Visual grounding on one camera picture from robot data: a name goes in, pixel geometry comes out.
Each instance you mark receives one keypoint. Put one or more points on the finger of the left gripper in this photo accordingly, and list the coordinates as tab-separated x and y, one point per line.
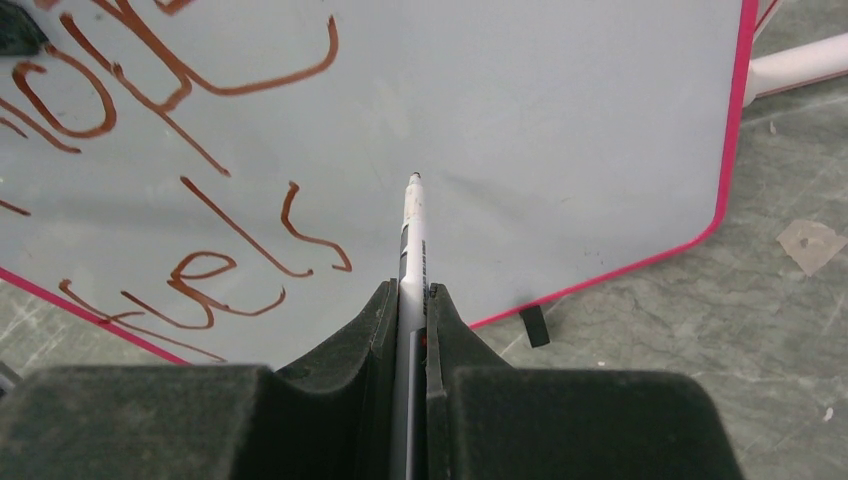
20	34

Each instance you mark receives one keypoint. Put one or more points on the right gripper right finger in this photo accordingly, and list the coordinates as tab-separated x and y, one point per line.
489	420

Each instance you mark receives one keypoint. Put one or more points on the white whiteboard marker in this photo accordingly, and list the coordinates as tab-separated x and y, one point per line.
408	434

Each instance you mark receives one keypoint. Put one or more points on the white PVC pipe frame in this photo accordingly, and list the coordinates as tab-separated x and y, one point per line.
796	67

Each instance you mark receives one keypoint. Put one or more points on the red-framed whiteboard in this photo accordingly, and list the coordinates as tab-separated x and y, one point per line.
223	181

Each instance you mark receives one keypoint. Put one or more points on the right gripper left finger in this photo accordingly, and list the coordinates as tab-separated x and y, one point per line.
326	415

